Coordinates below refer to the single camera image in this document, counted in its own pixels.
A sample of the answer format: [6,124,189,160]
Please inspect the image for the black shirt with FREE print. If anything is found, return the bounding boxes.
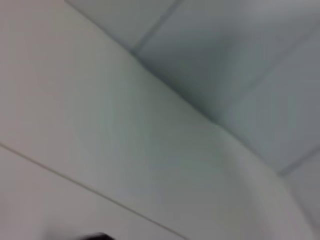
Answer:
[81,231,114,240]

